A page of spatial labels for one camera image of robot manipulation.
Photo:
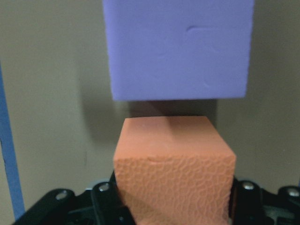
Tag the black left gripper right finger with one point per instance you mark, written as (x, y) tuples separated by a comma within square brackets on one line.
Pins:
[(245, 205)]

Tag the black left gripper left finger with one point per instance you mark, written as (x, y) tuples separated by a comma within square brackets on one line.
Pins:
[(108, 207)]

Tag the purple foam cube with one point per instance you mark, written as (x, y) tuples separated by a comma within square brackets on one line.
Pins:
[(178, 49)]

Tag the orange foam cube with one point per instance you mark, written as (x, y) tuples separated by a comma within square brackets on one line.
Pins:
[(174, 170)]

